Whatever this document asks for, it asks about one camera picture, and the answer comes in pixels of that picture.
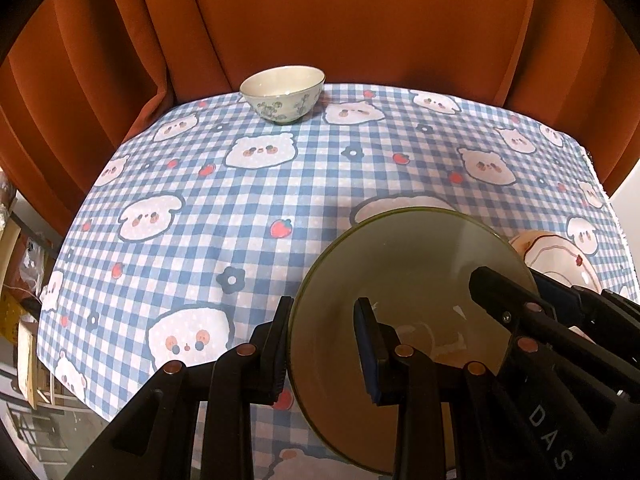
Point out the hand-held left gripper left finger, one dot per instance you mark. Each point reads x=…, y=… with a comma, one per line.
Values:
x=279, y=350

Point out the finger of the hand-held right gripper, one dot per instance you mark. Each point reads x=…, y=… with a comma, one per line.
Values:
x=505, y=300
x=590, y=305

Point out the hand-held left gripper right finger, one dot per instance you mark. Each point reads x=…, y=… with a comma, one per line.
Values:
x=367, y=355

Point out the orange curtain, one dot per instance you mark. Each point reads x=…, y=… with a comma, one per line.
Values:
x=325, y=20

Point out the small pink scalloped plate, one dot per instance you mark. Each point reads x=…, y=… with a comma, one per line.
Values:
x=565, y=260

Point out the white bowl blue floral print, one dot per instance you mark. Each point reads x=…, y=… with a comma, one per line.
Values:
x=282, y=92
x=400, y=260

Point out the cluttered storage shelf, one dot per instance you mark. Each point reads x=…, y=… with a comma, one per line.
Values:
x=25, y=310

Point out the blue checked bear print tablecloth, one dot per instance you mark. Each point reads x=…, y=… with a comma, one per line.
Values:
x=200, y=260

